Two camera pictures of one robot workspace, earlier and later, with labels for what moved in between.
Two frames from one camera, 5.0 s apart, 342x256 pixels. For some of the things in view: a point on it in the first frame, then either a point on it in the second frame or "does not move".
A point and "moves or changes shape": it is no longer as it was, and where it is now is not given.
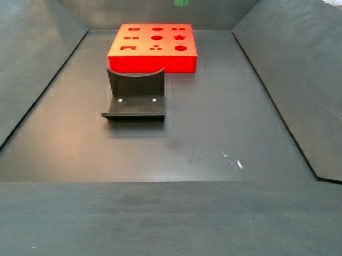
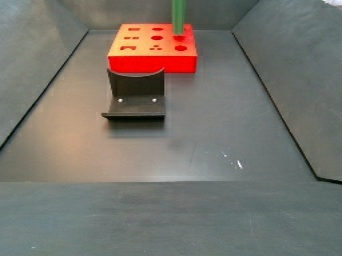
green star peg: [182, 3] moves or changes shape
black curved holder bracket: [137, 96] does not move
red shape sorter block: [145, 48] does not move
